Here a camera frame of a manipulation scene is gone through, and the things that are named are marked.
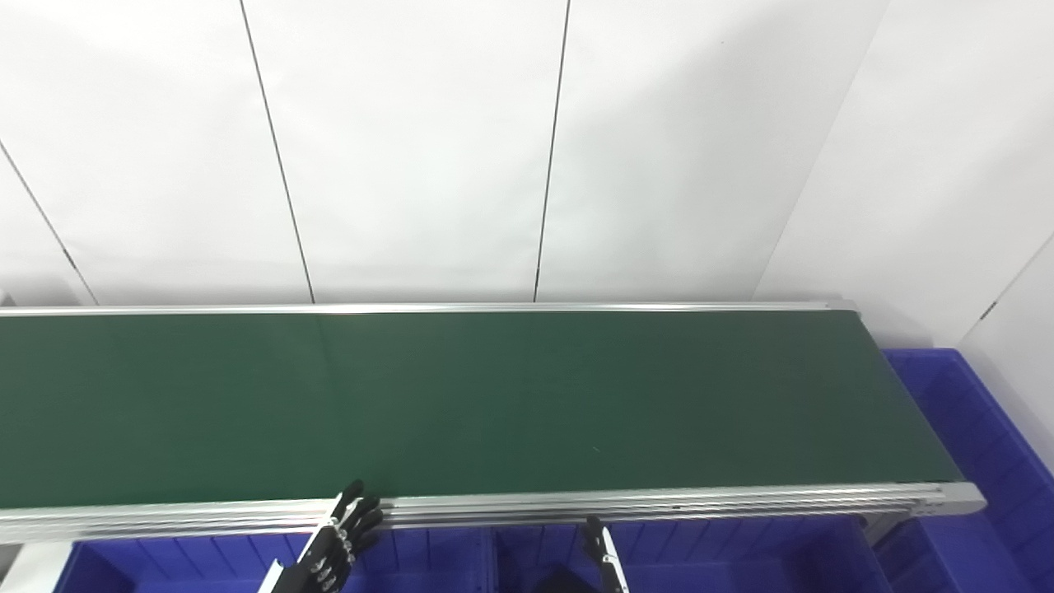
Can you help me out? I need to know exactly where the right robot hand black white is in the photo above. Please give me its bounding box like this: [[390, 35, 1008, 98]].
[[583, 516, 631, 593]]

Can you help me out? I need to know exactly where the black part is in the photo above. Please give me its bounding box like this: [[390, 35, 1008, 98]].
[[535, 564, 599, 593]]

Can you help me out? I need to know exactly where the blue plastic bin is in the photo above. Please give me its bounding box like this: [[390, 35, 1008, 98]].
[[873, 348, 1054, 593], [54, 527, 496, 593], [490, 516, 896, 593]]

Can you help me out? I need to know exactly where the green conveyor belt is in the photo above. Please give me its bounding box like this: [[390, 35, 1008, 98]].
[[0, 301, 987, 546], [0, 311, 965, 509]]

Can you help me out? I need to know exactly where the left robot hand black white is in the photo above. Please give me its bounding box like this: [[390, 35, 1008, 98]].
[[259, 480, 385, 593]]

